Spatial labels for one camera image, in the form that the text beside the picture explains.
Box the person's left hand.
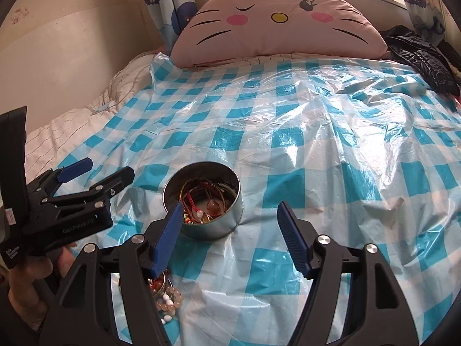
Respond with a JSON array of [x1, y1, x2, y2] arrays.
[[8, 242, 77, 330]]

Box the round metal tin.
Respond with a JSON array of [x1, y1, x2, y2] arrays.
[[163, 161, 244, 240]]

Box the white bead bracelet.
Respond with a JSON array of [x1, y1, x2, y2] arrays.
[[148, 269, 184, 327]]

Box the blue checkered plastic sheet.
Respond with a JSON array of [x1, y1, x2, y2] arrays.
[[61, 55, 460, 345]]

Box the white striped bed quilt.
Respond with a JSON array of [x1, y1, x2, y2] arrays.
[[25, 51, 157, 182]]

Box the black shiny jacket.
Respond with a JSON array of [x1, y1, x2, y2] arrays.
[[380, 25, 460, 96]]

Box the pink cat face pillow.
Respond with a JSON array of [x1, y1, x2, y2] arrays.
[[170, 0, 388, 68]]

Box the blue cartoon curtain right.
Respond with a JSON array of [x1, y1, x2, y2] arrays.
[[404, 0, 445, 47]]

